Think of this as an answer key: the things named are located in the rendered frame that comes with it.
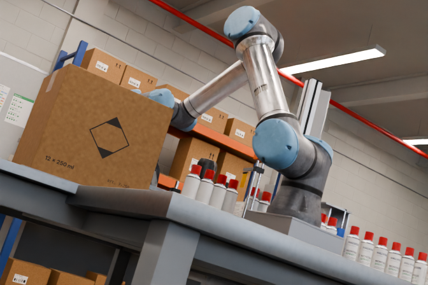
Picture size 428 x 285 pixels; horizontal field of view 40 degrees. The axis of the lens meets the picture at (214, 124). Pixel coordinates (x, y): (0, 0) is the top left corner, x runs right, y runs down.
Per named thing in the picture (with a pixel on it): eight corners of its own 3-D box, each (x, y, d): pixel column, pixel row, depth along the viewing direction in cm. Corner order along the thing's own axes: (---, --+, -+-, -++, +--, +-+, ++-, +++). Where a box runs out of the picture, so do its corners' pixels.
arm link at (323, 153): (331, 197, 159) (343, 151, 163) (307, 182, 150) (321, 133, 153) (294, 190, 167) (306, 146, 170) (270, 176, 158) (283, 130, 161)
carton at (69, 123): (109, 204, 168) (139, 118, 174) (143, 207, 147) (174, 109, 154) (7, 169, 154) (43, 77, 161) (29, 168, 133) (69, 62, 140)
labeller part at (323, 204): (334, 213, 244) (335, 210, 244) (351, 214, 234) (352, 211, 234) (309, 203, 239) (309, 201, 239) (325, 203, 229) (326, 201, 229)
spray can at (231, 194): (221, 237, 205) (236, 182, 211) (228, 238, 201) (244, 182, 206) (209, 233, 203) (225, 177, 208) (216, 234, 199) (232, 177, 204)
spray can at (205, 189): (198, 229, 201) (214, 173, 206) (203, 229, 196) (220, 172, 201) (184, 224, 199) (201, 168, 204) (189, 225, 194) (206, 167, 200)
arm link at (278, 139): (323, 168, 150) (275, 18, 181) (295, 148, 140) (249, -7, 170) (284, 187, 155) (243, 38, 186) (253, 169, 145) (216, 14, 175)
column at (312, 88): (269, 265, 195) (315, 84, 212) (276, 266, 191) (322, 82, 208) (257, 261, 194) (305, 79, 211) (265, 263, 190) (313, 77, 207)
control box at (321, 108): (316, 152, 219) (328, 107, 224) (319, 140, 203) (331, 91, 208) (290, 146, 221) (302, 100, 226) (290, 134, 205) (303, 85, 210)
